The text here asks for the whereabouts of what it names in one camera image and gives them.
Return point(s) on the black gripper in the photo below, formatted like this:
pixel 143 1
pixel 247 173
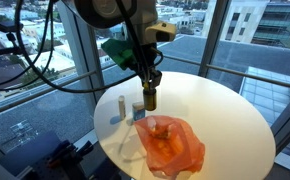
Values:
pixel 150 63

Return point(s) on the brown bottle with yellow cap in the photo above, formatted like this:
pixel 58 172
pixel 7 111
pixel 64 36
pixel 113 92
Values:
pixel 150 100

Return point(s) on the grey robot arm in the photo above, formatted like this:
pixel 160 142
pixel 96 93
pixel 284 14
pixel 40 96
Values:
pixel 111 13

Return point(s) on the small blue object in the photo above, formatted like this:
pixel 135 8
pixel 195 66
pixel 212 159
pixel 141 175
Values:
pixel 138 111

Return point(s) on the white cylindrical tube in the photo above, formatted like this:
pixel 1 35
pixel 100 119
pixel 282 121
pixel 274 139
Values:
pixel 122 107

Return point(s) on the orange plastic bag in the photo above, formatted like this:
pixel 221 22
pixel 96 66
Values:
pixel 171 146

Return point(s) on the grey vertical window mullion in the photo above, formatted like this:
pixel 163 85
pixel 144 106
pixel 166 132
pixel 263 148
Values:
pixel 213 36

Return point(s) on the grey metal window handrail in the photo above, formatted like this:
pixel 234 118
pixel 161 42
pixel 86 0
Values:
pixel 251 76
pixel 41 91

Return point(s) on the blue and black equipment base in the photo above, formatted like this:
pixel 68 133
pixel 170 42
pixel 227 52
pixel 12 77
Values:
pixel 51 156

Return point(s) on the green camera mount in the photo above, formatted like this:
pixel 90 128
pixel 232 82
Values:
pixel 118 53

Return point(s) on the cream wrist camera box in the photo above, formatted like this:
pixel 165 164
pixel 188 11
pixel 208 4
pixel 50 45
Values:
pixel 161 31

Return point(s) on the grey corner window frame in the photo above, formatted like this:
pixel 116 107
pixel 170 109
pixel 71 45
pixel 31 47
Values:
pixel 81 50

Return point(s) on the black camera on pole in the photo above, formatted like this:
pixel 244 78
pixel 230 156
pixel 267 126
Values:
pixel 9 26

